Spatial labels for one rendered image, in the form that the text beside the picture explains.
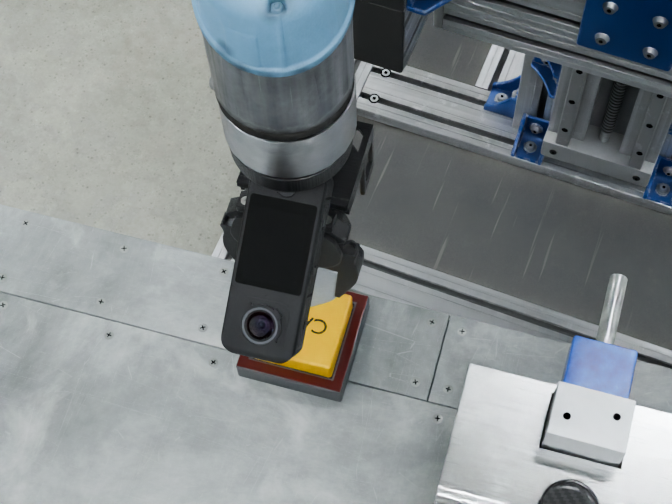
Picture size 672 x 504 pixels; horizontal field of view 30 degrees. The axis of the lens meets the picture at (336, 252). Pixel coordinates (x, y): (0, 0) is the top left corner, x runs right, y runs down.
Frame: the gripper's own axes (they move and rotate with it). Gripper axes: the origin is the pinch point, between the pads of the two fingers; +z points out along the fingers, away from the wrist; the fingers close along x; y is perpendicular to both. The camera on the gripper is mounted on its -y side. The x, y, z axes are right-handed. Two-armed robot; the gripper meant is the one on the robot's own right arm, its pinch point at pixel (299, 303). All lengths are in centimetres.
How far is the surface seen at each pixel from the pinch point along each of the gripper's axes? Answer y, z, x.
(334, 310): 1.4, 3.2, -2.0
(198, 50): 75, 87, 44
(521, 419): -5.0, -2.0, -16.7
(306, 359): -2.7, 3.2, -1.2
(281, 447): -8.4, 7.0, -0.7
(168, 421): -8.7, 6.9, 7.8
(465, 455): -8.3, -2.0, -13.7
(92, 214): 42, 87, 50
